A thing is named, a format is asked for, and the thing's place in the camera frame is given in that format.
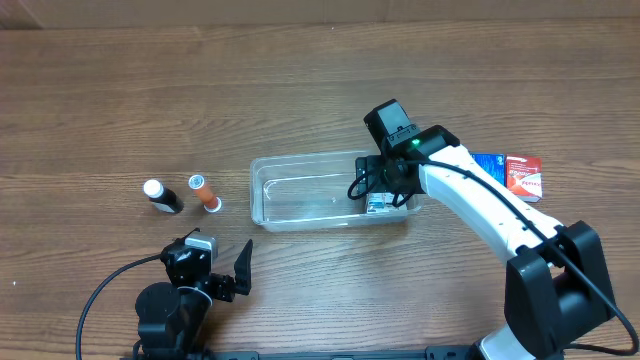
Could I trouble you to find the white medicine box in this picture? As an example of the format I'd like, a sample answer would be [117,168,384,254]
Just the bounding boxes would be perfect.
[365,193,397,214]

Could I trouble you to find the orange bottle white cap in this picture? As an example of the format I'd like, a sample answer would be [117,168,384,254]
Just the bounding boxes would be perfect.
[188,174,222,213]

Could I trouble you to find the black bottle white cap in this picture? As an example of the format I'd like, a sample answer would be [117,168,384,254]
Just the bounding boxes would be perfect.
[143,179,184,214]

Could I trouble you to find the blue medicine box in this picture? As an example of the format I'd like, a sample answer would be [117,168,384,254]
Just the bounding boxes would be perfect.
[471,153,506,185]

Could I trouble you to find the red caplets box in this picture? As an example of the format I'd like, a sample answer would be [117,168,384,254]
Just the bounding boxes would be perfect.
[505,154,543,203]

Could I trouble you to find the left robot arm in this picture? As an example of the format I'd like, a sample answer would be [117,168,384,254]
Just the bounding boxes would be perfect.
[133,228,253,359]

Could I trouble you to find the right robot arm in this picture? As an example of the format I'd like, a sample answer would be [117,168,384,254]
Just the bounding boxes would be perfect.
[347,123,620,359]

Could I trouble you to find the clear plastic container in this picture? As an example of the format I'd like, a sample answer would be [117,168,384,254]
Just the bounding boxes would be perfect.
[250,150,424,232]

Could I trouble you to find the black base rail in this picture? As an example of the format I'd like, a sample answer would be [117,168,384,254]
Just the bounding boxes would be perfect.
[178,345,484,360]

